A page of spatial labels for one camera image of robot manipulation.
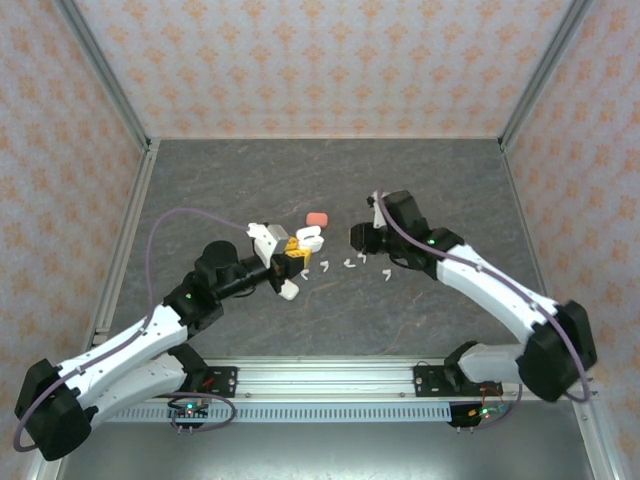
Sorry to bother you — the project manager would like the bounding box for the thin aluminium table side rail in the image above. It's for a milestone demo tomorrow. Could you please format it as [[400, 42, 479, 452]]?
[[499, 142, 571, 361]]

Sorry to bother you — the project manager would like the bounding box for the aluminium base extrusion rail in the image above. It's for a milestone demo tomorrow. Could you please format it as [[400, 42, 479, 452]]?
[[202, 355, 601, 402]]

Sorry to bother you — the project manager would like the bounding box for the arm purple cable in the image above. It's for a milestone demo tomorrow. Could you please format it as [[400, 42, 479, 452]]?
[[12, 207, 251, 454], [374, 188, 596, 431]]

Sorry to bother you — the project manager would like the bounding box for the grey metal sheet panel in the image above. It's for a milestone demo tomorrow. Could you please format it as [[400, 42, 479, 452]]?
[[54, 419, 599, 480]]

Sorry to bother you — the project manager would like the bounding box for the thin dark wire loop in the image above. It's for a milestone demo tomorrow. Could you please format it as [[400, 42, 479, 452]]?
[[168, 391, 237, 435]]

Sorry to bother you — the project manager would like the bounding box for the slotted grey cable duct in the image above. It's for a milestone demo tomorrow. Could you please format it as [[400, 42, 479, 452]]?
[[107, 402, 451, 424]]

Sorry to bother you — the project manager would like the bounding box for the thin aluminium wall base rail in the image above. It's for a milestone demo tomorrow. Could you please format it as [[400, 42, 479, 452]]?
[[149, 133, 506, 142]]

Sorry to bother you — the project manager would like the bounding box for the wide aluminium table side rail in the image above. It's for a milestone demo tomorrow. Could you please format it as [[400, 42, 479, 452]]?
[[84, 139, 161, 351]]

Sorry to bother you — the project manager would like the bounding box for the aluminium frame corner post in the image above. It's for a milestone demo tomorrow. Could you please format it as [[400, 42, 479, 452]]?
[[53, 0, 154, 151], [498, 0, 587, 151]]

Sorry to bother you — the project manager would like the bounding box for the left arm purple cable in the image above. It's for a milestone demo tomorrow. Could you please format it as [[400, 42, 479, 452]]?
[[12, 207, 251, 454]]

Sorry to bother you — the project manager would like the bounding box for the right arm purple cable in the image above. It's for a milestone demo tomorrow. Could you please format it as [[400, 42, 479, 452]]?
[[374, 188, 596, 431]]

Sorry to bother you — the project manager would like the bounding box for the small controller circuit board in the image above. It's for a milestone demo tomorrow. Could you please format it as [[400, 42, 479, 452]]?
[[172, 399, 209, 422], [458, 399, 507, 427]]

